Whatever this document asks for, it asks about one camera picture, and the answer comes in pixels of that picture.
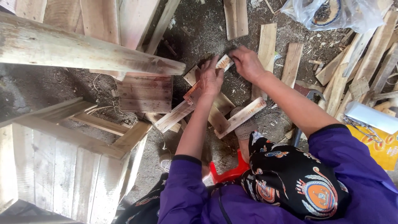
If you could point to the reddish wooden slat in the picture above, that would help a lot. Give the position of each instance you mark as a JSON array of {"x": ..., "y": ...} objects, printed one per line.
[{"x": 191, "y": 93}]

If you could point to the thin leaning wooden slat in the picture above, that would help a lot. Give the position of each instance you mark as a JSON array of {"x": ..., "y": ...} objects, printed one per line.
[{"x": 162, "y": 26}]

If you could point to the narrow pale wooden slat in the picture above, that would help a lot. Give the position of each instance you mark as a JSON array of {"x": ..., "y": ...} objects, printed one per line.
[{"x": 174, "y": 116}]

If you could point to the red plastic stool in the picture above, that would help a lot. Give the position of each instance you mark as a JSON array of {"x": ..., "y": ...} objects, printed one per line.
[{"x": 228, "y": 174}]

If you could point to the yellow printed packet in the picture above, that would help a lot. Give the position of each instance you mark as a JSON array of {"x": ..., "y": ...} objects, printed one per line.
[{"x": 381, "y": 149}]

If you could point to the short brown wooden board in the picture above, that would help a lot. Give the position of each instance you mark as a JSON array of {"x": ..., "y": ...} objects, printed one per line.
[{"x": 218, "y": 119}]

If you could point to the pale slat with red stain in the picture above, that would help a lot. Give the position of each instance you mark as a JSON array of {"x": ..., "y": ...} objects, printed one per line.
[{"x": 241, "y": 116}]

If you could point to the purple jacket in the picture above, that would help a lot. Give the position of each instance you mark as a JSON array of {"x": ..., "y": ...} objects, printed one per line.
[{"x": 279, "y": 189}]

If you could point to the large pale wooden crate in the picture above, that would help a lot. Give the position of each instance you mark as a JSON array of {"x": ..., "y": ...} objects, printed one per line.
[{"x": 65, "y": 168}]

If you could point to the brown wooden plank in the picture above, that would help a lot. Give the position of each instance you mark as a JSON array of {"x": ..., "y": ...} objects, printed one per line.
[{"x": 292, "y": 63}]

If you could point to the long pale wooden plank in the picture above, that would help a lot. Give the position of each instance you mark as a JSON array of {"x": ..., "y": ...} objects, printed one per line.
[{"x": 264, "y": 56}]

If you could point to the small dark wooden crate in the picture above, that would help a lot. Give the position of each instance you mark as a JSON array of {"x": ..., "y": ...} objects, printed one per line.
[{"x": 144, "y": 93}]

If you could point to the thick wooden beam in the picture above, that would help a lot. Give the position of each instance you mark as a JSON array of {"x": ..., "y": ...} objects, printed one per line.
[{"x": 77, "y": 49}]

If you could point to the clear plastic bag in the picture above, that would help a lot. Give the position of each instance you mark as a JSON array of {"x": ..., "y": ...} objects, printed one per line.
[{"x": 339, "y": 14}]

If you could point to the person's left hand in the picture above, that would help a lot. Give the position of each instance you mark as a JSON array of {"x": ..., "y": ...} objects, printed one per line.
[{"x": 210, "y": 81}]

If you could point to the upright wooden crate boards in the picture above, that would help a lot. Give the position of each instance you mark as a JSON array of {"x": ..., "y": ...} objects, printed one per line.
[{"x": 102, "y": 21}]

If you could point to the person's right hand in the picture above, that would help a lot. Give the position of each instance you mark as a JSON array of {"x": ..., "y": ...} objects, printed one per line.
[{"x": 250, "y": 63}]

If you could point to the person's right fingers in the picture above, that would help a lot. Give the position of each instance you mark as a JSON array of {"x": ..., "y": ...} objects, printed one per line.
[{"x": 237, "y": 54}]

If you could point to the claw hammer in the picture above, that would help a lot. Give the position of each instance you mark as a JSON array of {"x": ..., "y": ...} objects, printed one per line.
[{"x": 303, "y": 118}]

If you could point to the beige perforated slipper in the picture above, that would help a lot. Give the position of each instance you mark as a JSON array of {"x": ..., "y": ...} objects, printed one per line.
[
  {"x": 165, "y": 161},
  {"x": 245, "y": 126}
]

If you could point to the short wide wooden plank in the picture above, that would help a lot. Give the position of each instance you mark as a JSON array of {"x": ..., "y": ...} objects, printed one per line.
[{"x": 235, "y": 18}]

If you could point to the heap of wooden slats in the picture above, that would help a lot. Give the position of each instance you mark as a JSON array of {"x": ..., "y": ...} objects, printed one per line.
[{"x": 363, "y": 71}]

